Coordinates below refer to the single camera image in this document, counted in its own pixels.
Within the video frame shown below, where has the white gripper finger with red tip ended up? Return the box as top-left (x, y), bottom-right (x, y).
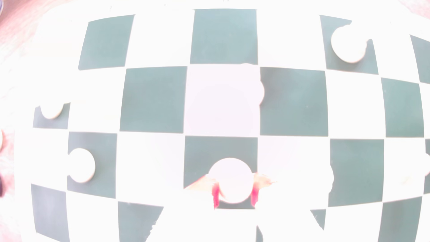
top-left (146, 175), bottom-right (221, 242)
top-left (251, 172), bottom-right (332, 242)

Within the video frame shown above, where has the white chess bishop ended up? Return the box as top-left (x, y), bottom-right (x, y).
top-left (208, 158), bottom-right (255, 205)

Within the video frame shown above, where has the white chess queen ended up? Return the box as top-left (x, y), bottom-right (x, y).
top-left (302, 161), bottom-right (335, 198)

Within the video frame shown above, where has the green and white chess mat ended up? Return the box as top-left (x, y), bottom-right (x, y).
top-left (13, 0), bottom-right (430, 242)

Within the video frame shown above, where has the white chess rook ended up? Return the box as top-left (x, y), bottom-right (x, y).
top-left (331, 24), bottom-right (369, 64)

